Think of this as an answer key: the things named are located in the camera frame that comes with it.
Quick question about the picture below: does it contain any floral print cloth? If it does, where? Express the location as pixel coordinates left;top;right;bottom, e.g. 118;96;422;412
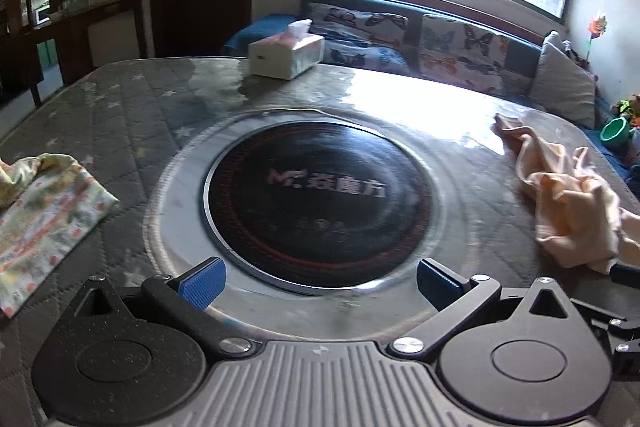
0;153;120;319

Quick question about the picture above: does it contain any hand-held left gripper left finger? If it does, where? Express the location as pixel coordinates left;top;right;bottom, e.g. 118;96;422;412
75;257;253;358

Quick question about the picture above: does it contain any colourful pinwheel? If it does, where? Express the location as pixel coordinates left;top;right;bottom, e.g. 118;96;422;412
585;13;610;62

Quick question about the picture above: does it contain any white pillow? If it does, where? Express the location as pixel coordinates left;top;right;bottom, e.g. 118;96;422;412
543;30;571;52

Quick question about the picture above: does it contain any round black induction cooktop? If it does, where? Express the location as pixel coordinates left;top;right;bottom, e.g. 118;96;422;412
202;123;435;298

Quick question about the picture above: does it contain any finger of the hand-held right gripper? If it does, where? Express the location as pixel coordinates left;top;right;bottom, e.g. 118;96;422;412
570;298;640;356
609;263;640;284

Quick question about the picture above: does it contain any blue sofa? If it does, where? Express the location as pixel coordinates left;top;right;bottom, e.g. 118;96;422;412
222;0;640;202

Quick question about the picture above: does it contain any dark wooden sideboard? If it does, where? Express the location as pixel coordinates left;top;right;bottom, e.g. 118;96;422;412
0;0;146;108

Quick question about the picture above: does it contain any cream long-sleeve shirt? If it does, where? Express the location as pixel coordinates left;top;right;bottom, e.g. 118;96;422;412
494;113;640;275

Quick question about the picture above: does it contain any butterfly print cushion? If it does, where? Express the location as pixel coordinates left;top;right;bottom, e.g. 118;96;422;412
302;2;413;75
415;13;511;96

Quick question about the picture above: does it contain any grey pillow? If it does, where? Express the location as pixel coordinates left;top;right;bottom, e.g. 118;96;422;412
529;41;598;130

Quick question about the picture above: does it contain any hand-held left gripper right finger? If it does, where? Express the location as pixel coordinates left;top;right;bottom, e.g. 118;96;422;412
389;258;572;358

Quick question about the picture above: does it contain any green plastic bowl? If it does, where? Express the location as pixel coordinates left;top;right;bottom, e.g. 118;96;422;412
600;116;632;150

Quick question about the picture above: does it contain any white tissue box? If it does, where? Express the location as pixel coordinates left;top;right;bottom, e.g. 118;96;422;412
248;19;325;80

